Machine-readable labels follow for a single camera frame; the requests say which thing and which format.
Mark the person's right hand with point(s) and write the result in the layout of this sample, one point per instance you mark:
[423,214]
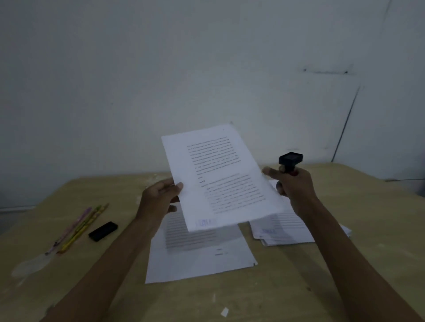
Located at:
[298,189]

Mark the person's left hand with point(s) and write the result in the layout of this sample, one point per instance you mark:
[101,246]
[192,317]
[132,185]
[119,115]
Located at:
[155,200]

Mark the person's right thumb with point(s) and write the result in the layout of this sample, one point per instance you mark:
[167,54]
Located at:
[273,172]

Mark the person's left thumb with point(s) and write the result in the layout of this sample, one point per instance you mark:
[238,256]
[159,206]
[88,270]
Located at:
[175,190]

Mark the black rubber stamp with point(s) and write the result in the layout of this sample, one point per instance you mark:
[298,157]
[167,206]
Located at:
[290,161]

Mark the printed white paper sheet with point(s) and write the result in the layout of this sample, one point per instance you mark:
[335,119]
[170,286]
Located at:
[221,179]

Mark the person's right forearm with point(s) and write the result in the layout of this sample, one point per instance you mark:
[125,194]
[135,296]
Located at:
[357,265]

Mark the person's left forearm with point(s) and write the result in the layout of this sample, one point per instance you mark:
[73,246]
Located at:
[99,270]

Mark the pile of stamped paper sheets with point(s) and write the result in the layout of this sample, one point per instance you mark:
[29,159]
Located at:
[285,229]

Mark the stack of printed paper sheets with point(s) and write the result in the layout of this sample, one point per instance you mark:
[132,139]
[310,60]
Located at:
[199,252]

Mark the black stamp ink pad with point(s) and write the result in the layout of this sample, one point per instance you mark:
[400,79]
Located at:
[103,231]

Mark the yellow pencil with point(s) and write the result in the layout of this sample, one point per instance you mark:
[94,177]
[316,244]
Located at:
[83,229]

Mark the green pencil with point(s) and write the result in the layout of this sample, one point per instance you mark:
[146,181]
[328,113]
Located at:
[81,226]

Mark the pink pencil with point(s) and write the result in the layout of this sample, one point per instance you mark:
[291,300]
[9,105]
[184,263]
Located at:
[69,229]

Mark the small white paper scrap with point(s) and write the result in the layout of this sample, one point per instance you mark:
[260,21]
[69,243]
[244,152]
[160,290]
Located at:
[224,311]

